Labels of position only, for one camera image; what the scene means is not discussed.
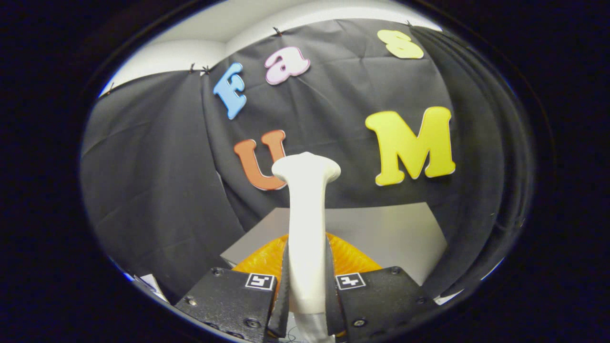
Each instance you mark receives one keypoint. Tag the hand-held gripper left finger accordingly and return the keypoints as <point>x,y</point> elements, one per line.
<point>282,305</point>

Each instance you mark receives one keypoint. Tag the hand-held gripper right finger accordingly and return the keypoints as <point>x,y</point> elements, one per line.
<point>332,305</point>

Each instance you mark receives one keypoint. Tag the grey cabinet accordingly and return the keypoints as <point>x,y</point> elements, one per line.
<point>381,238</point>

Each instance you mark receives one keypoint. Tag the black backdrop cloth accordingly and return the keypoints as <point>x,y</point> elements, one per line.
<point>157,166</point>

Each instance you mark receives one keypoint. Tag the row of small backdrop clips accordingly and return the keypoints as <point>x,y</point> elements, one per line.
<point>278,32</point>

